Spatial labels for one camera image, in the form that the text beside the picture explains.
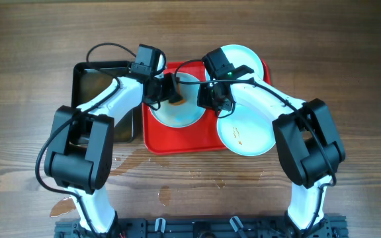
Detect white plate with long stain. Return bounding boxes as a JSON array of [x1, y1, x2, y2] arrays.
[[148, 83, 205, 128]]

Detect green orange sponge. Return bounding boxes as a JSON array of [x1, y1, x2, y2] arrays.
[[169, 99, 186, 106]]

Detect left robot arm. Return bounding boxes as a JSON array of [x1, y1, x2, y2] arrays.
[[35, 73, 179, 237]]

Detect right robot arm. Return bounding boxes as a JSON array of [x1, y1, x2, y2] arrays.
[[198, 78, 346, 237]]

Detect red plastic tray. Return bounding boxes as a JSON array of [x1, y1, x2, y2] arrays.
[[140, 59, 277, 156]]

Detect black water tray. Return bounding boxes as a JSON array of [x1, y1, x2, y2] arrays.
[[71, 62, 137, 143]]

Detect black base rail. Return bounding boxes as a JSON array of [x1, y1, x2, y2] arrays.
[[54, 215, 349, 238]]

